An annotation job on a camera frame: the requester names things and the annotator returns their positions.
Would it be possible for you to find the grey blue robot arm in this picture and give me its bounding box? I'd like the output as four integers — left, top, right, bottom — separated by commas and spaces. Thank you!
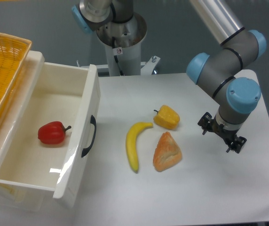
71, 0, 267, 153

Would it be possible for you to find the red toy bell pepper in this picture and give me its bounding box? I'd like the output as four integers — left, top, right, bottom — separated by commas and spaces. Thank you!
38, 121, 71, 145

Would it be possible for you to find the yellow toy banana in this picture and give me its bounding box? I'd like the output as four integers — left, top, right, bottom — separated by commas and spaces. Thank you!
126, 122, 153, 173

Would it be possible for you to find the yellow toy bell pepper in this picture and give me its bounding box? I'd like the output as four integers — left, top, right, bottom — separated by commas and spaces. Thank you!
153, 105, 180, 130

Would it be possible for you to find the yellow woven basket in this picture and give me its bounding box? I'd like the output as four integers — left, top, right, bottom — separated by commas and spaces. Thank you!
0, 33, 32, 118

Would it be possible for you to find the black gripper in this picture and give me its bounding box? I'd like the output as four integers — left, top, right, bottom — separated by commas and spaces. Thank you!
198, 112, 247, 153

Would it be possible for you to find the orange toy bread wedge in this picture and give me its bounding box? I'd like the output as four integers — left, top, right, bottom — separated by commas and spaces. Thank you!
153, 131, 182, 172

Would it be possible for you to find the white drawer cabinet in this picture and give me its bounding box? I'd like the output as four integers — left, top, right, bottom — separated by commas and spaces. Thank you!
0, 51, 45, 211

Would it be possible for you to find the white top drawer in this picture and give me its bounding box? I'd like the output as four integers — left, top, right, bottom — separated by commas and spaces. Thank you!
0, 63, 100, 210

